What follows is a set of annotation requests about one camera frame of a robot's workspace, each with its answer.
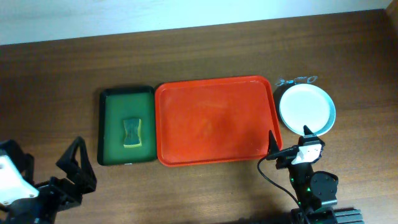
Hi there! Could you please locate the yellow green sponge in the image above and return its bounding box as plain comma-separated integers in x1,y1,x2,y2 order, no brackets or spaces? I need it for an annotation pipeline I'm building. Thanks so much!
123,118,142,148

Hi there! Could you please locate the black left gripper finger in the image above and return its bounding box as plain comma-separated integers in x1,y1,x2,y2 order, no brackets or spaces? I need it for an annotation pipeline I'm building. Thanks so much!
56,136,86,179
79,146,97,187

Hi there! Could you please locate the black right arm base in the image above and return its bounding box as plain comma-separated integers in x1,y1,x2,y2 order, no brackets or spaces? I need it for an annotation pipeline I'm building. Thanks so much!
248,207,365,224

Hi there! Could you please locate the light blue plate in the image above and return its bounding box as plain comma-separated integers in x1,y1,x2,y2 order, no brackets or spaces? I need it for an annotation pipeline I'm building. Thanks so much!
277,84,336,136

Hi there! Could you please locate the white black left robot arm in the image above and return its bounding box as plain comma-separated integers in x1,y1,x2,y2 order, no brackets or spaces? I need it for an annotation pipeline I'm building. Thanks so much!
1,136,97,224

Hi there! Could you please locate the black tray with green water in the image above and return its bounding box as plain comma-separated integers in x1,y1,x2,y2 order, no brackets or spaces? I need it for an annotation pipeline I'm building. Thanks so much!
97,86,157,166

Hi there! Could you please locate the red plastic tray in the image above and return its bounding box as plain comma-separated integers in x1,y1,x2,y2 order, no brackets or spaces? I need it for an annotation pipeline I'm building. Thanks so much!
155,75,283,167

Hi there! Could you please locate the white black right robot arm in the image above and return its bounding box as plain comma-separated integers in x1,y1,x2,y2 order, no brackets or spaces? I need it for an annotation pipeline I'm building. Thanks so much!
265,126,338,215

